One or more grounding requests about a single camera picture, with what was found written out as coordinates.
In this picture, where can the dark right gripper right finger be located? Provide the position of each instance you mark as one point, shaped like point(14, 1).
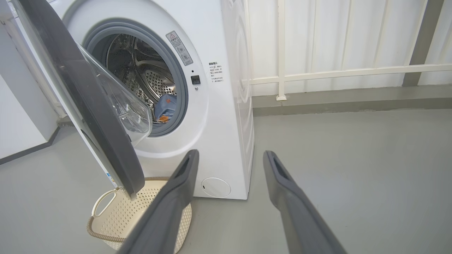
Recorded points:
point(300, 218)

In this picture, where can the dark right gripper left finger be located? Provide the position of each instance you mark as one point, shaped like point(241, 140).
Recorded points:
point(166, 218)

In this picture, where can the blue printed garment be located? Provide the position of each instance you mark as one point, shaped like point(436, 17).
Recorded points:
point(166, 106)

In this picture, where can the black round washing machine door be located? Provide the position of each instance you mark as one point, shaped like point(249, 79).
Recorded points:
point(88, 106)

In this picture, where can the cream perforated laundry basket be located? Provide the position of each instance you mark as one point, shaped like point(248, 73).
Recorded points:
point(116, 215)

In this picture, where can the white front-load washing machine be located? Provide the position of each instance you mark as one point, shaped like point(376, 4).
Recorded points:
point(219, 134)

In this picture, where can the steel washing drum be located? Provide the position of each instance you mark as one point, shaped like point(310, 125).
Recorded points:
point(155, 81)

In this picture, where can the black door lock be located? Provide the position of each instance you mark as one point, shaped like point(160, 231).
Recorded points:
point(195, 79)

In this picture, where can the grey rubber door gasket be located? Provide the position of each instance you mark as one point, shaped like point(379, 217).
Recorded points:
point(178, 70)

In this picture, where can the round white filter cover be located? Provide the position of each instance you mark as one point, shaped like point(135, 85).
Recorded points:
point(216, 187)

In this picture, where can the blue energy label sticker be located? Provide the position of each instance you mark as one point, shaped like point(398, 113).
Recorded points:
point(112, 180)

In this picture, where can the white metal railing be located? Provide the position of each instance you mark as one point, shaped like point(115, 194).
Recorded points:
point(280, 53)

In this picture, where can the grey warning sticker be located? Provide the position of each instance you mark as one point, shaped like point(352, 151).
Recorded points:
point(180, 49)

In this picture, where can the grey pillar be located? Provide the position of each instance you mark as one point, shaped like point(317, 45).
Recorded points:
point(423, 42)

